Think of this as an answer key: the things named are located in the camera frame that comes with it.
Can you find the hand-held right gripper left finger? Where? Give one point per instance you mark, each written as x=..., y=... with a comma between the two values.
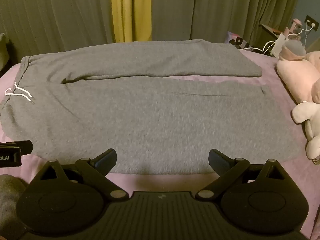
x=106, y=158

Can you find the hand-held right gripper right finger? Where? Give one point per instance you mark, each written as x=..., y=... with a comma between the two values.
x=220, y=158

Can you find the dark nightstand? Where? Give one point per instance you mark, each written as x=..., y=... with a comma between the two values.
x=267, y=32

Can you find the yellow curtain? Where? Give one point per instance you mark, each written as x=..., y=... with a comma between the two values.
x=130, y=10

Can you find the pink stand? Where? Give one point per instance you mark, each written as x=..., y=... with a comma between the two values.
x=295, y=26

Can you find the pink plush toy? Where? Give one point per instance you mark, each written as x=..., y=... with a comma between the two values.
x=297, y=77

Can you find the green curtain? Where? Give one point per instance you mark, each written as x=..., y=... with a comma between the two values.
x=55, y=12
x=212, y=7

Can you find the grey knitted sock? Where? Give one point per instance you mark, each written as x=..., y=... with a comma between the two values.
x=150, y=117

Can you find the wall power outlet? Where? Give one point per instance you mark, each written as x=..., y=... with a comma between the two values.
x=311, y=21

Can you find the white box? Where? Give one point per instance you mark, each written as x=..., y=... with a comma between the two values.
x=279, y=43

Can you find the lilac bed blanket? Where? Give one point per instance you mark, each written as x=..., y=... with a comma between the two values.
x=160, y=183

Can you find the person's grey clothing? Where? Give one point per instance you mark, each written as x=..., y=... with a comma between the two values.
x=11, y=205

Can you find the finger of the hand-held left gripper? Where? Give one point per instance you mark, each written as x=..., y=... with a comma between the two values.
x=21, y=147

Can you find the white plush toy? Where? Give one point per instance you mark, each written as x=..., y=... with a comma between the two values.
x=312, y=130

